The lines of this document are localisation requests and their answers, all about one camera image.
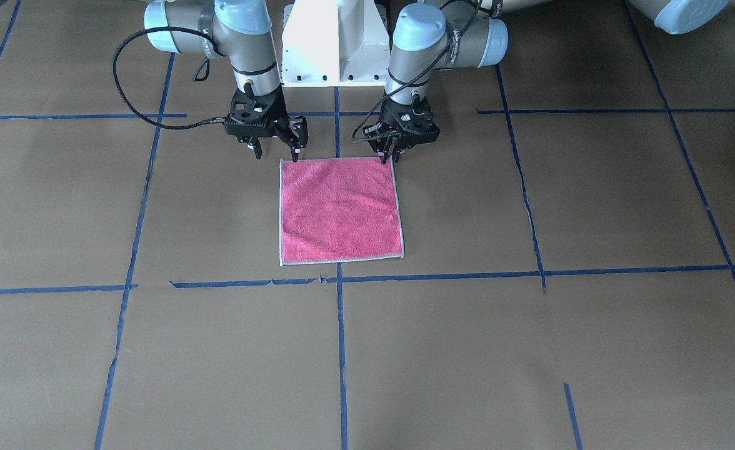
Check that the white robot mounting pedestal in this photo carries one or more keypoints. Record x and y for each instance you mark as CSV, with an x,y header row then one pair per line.
x,y
335,43

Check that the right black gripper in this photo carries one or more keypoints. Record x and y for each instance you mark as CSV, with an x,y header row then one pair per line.
x,y
295,134

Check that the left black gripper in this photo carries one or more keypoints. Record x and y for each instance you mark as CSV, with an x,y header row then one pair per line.
x,y
387,143

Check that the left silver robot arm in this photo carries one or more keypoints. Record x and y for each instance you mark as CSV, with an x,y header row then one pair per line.
x,y
428,36

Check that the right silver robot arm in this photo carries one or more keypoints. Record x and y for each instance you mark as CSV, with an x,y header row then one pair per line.
x,y
239,31

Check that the pink towel with grey edge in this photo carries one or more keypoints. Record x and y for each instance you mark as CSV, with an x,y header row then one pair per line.
x,y
337,210

